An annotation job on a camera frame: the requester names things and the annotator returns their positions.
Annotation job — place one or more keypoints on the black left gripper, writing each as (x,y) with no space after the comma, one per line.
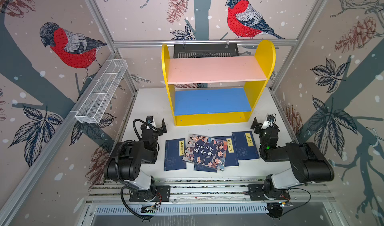
(155,128)

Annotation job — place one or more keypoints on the colourful illustrated thick book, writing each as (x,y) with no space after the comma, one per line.
(205,151)

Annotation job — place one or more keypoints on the blue book yellow label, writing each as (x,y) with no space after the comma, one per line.
(232,156)

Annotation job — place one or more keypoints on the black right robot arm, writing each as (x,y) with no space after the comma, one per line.
(308,164)

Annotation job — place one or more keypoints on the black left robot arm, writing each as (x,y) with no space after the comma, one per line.
(124,164)

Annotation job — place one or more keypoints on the yellow pink blue bookshelf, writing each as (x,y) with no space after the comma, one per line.
(208,91)

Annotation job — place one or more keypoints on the black vent panel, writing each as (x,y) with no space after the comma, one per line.
(205,51)

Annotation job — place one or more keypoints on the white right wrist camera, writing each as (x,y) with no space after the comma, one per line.
(267,124)

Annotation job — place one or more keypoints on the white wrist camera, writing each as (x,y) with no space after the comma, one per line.
(150,120)
(267,124)

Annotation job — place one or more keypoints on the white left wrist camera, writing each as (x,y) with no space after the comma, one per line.
(150,120)

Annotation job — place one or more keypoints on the white wire mesh basket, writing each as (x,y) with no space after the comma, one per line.
(98,100)

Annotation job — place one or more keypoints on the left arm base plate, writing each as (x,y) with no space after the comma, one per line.
(154,194)

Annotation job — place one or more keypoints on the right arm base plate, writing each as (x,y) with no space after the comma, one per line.
(259,192)

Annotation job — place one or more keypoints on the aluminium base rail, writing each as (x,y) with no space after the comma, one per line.
(181,198)

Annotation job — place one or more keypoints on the horizontal aluminium frame bar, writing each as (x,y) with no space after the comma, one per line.
(154,44)

